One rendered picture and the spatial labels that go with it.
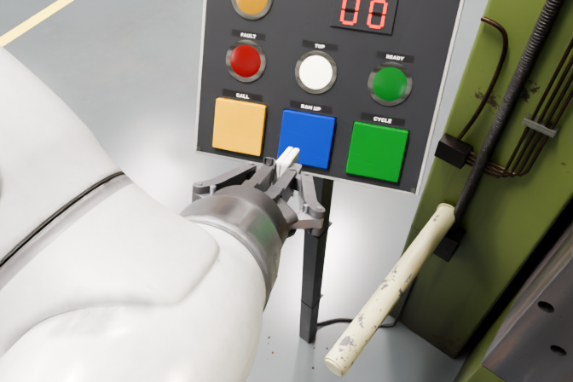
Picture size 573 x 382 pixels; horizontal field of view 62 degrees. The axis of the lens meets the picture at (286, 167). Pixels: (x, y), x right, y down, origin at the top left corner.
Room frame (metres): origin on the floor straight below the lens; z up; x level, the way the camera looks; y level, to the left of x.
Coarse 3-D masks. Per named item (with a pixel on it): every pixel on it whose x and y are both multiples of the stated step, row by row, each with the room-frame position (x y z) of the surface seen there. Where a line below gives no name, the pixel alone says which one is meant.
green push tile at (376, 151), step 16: (368, 128) 0.47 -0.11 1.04; (384, 128) 0.47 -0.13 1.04; (352, 144) 0.46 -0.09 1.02; (368, 144) 0.46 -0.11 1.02; (384, 144) 0.46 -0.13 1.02; (400, 144) 0.45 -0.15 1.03; (352, 160) 0.45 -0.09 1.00; (368, 160) 0.45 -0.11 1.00; (384, 160) 0.44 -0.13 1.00; (400, 160) 0.44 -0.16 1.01; (368, 176) 0.44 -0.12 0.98; (384, 176) 0.43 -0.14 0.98
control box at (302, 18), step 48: (288, 0) 0.58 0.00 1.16; (336, 0) 0.57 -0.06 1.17; (432, 0) 0.55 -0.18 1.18; (288, 48) 0.55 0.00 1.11; (336, 48) 0.54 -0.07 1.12; (384, 48) 0.53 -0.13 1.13; (432, 48) 0.52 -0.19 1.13; (240, 96) 0.53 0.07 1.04; (288, 96) 0.52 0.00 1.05; (336, 96) 0.51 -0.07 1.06; (432, 96) 0.49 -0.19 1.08; (336, 144) 0.47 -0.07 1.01
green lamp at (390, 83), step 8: (384, 72) 0.51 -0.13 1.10; (392, 72) 0.51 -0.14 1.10; (400, 72) 0.51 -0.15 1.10; (376, 80) 0.51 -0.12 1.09; (384, 80) 0.50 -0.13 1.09; (392, 80) 0.50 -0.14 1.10; (400, 80) 0.50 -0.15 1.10; (376, 88) 0.50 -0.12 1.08; (384, 88) 0.50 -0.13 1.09; (392, 88) 0.50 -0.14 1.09; (400, 88) 0.50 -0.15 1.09; (384, 96) 0.49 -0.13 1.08; (392, 96) 0.49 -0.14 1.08; (400, 96) 0.49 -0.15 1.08
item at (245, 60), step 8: (240, 48) 0.56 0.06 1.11; (248, 48) 0.56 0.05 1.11; (232, 56) 0.56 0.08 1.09; (240, 56) 0.56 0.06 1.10; (248, 56) 0.55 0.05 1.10; (256, 56) 0.55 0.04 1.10; (232, 64) 0.55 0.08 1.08; (240, 64) 0.55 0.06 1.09; (248, 64) 0.55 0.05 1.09; (256, 64) 0.55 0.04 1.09; (240, 72) 0.54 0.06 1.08; (248, 72) 0.54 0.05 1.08; (256, 72) 0.54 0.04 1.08
